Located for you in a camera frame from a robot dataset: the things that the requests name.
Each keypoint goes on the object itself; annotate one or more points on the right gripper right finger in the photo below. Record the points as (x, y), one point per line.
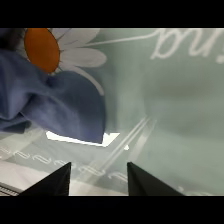
(143, 185)

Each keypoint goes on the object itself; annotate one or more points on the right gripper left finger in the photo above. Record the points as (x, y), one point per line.
(56, 185)

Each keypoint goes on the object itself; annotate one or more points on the blue garment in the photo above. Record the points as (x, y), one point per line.
(63, 106)

